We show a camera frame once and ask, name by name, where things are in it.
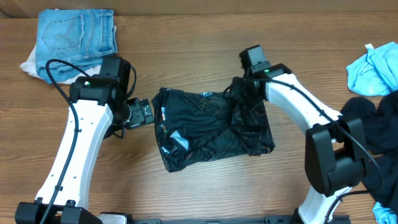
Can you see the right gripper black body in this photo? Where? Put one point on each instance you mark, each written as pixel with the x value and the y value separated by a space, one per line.
pixel 243 94

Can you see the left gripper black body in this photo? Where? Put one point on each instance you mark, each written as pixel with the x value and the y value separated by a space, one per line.
pixel 140 114

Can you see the black orange-patterned cycling jersey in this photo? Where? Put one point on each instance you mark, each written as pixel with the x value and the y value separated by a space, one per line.
pixel 208 126

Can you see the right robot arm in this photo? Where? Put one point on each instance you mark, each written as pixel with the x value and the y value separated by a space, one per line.
pixel 335 156

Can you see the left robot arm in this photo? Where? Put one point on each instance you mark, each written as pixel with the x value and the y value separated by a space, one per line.
pixel 100 106

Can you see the folded blue denim jeans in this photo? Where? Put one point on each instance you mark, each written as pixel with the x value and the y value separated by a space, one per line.
pixel 81 37

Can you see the folded white cloth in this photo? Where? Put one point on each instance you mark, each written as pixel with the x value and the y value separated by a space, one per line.
pixel 29 68

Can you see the light blue t-shirt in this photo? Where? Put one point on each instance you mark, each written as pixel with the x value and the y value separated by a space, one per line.
pixel 374 73

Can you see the plain black garment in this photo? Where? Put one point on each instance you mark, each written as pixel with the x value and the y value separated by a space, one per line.
pixel 380 128

